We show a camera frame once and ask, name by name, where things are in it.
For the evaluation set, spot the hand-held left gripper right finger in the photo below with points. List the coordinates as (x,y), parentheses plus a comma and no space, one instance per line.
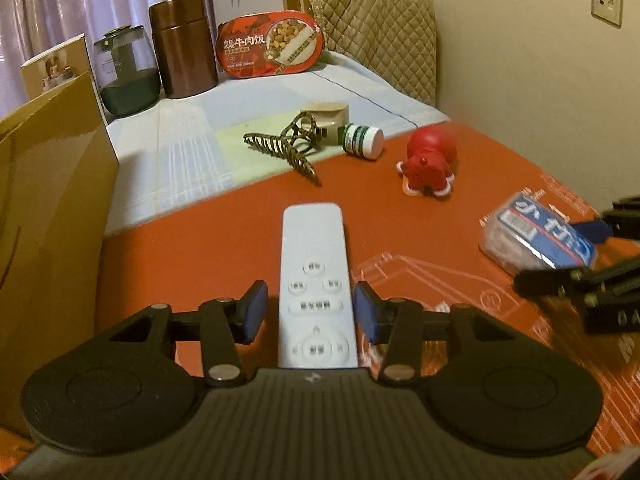
(367,310)

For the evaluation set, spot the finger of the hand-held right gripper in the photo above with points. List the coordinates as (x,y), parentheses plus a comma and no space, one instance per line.
(545,282)
(592,229)

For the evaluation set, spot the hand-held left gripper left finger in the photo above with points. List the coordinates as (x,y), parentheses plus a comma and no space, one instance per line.
(255,310)

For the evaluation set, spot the blue tissue packet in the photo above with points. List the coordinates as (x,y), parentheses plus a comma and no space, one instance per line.
(530,230)

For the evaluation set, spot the long white remote control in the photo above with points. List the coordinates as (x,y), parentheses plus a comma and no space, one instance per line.
(312,240)

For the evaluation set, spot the white pill bottle green label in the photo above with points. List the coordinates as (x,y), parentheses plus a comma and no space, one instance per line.
(365,141)

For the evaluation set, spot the brown cardboard box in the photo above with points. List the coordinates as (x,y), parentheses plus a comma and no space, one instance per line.
(50,210)

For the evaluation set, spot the red printed mat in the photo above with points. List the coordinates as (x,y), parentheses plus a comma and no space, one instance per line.
(425,240)

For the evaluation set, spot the pastel checkered tablecloth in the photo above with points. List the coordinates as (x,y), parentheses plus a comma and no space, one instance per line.
(200,160)

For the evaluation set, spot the brown hair claw clip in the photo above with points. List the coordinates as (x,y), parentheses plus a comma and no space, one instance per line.
(292,152)

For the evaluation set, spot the red toy figure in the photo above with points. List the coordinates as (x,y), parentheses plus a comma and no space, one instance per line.
(430,160)

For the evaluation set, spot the green glass jar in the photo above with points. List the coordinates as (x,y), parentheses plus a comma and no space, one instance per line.
(127,90)

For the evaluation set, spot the red instant meal box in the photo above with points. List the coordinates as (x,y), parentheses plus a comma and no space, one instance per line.
(270,45)

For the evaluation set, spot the brown metal canister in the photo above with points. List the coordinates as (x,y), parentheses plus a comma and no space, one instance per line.
(182,50)

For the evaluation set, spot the quilted beige chair cover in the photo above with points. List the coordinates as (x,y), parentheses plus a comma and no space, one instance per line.
(380,30)

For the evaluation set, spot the white product box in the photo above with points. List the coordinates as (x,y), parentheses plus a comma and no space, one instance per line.
(55,67)

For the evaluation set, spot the beige wall data plate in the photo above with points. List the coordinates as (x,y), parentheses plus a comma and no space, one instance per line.
(606,4)

